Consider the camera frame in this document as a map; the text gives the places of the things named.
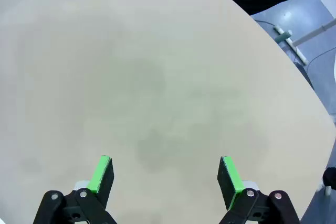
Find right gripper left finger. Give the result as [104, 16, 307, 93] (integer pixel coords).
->
[33, 155, 118, 224]

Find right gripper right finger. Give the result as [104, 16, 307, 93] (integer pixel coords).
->
[217, 155, 301, 224]

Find black caster wheel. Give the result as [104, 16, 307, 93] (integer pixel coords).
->
[322, 167, 336, 196]

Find white side table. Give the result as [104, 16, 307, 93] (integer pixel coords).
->
[272, 18, 336, 66]

